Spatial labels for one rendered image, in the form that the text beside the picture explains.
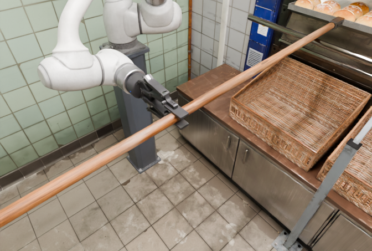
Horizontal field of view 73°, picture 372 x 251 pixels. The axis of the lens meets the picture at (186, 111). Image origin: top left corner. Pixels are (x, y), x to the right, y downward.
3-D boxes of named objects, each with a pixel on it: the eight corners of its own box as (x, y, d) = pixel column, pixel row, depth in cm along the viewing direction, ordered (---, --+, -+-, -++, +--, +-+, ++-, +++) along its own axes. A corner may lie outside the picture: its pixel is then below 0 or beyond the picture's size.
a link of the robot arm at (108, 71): (137, 87, 91) (103, 93, 82) (115, 69, 99) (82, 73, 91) (141, 59, 85) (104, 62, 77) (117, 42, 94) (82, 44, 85)
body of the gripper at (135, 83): (144, 67, 80) (161, 80, 75) (146, 88, 86) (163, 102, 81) (123, 76, 77) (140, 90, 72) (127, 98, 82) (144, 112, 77)
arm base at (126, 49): (94, 48, 140) (92, 39, 136) (129, 36, 151) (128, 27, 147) (110, 61, 130) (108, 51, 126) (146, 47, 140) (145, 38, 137)
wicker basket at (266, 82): (273, 87, 184) (283, 52, 166) (351, 131, 151) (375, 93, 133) (226, 116, 161) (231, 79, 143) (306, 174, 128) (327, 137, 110)
